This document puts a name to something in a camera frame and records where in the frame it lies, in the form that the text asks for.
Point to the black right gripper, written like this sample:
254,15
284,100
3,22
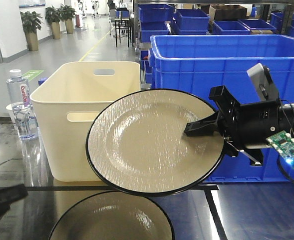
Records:
245,126

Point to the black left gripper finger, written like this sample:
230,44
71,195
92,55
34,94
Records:
11,194

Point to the beige plate black rim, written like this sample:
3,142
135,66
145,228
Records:
114,215
137,144

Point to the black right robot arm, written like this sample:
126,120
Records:
244,127

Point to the large blue plastic crate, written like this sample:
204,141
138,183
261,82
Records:
196,63

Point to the green circuit board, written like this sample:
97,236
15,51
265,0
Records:
283,143

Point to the clear water bottle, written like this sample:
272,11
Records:
24,116

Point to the cream plastic storage bin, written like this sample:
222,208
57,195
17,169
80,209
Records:
66,105

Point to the potted plant tan pot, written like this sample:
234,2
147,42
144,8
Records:
67,14
53,17

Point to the potted plant in tan pot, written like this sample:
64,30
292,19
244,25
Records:
31,22

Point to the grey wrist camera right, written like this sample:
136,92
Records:
263,83

